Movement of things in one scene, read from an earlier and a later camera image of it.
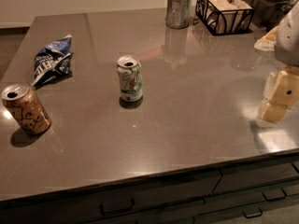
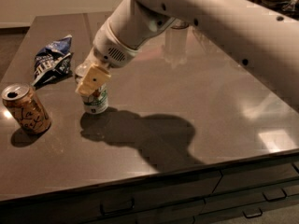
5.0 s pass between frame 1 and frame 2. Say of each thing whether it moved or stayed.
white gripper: moved
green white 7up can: moved
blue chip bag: stayed
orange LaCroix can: stayed
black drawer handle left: stayed
